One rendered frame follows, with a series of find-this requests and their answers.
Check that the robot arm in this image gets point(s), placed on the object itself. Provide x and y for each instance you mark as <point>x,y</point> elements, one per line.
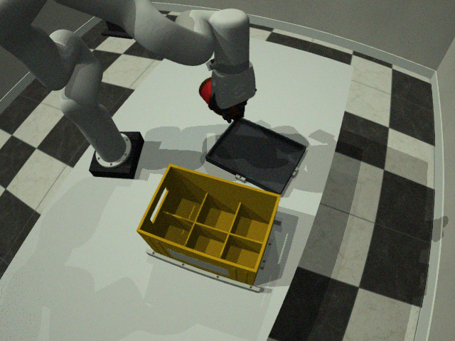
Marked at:
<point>51,59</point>

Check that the yellow divided crate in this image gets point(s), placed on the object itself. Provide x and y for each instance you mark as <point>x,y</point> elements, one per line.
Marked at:
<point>240,235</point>

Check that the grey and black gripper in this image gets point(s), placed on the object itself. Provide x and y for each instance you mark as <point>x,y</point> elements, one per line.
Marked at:
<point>230,90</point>

